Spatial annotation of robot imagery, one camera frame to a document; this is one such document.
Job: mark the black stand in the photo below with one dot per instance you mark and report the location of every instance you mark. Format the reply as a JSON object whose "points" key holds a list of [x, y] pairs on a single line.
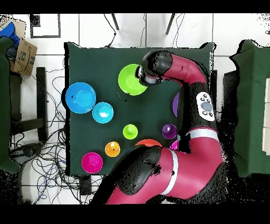
{"points": [[230, 95]]}

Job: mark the large pink bowl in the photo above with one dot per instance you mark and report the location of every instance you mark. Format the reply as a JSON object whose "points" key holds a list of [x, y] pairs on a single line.
{"points": [[174, 145]]}

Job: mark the cardboard box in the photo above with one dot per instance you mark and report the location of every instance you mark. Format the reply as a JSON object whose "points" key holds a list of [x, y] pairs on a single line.
{"points": [[25, 57]]}

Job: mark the black bench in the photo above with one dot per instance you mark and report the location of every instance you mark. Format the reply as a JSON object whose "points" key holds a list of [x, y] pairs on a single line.
{"points": [[41, 95]]}

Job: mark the black floor box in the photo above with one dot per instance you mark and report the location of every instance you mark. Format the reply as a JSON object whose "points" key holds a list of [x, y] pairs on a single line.
{"points": [[85, 186]]}

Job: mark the purple bowl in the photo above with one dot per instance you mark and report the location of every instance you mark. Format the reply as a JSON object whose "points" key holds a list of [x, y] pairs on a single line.
{"points": [[176, 104]]}

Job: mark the green cloth covered table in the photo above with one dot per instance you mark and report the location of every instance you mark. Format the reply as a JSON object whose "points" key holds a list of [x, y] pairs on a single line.
{"points": [[4, 105], [251, 105]]}

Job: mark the small blue bowl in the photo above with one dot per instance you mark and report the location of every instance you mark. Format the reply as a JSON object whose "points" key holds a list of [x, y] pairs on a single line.
{"points": [[103, 112]]}

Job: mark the orange cup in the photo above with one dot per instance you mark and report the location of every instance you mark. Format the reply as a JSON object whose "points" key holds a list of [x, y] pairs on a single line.
{"points": [[112, 149]]}

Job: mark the dark grey stand base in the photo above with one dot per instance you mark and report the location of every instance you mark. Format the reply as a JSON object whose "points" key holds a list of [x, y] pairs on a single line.
{"points": [[27, 151]]}

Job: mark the green bowl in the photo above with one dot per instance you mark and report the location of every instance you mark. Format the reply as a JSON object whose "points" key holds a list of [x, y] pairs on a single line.
{"points": [[127, 81]]}

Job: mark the large blue bowl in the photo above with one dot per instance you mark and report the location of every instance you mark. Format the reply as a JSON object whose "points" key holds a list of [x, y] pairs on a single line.
{"points": [[80, 97]]}

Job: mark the purple cup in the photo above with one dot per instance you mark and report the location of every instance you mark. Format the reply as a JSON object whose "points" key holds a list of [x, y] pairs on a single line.
{"points": [[169, 131]]}

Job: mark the green cup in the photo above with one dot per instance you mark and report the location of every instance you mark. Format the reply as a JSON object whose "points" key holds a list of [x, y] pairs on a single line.
{"points": [[130, 131]]}

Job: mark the black square frame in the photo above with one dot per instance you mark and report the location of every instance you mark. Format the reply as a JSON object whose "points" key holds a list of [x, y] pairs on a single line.
{"points": [[34, 21]]}

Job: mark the black tripod leg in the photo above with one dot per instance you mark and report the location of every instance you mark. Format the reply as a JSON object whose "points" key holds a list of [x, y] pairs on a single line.
{"points": [[115, 21], [170, 23]]}

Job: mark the dark green tablecloth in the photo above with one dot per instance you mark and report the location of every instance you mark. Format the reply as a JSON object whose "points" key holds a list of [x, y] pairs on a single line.
{"points": [[95, 63]]}

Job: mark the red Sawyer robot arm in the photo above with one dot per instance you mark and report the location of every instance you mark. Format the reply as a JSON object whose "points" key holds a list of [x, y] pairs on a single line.
{"points": [[194, 164]]}

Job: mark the small red bowl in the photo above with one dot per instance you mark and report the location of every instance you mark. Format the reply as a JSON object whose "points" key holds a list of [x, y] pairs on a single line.
{"points": [[92, 162]]}

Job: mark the orange bowl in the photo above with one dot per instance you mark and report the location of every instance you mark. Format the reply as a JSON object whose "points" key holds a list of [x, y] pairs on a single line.
{"points": [[147, 142]]}

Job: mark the blue cloth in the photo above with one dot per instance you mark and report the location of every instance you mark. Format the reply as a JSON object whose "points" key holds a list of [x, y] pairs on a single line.
{"points": [[9, 31]]}

